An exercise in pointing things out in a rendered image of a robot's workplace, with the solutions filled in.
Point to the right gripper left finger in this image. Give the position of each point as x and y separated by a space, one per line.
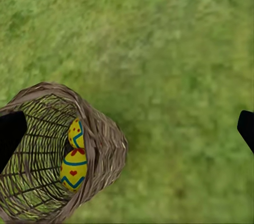
12 129

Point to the easter egg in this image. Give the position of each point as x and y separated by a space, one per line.
73 169
75 135

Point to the wicker basket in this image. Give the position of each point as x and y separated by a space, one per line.
105 147

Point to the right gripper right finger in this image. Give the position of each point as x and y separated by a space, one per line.
246 127

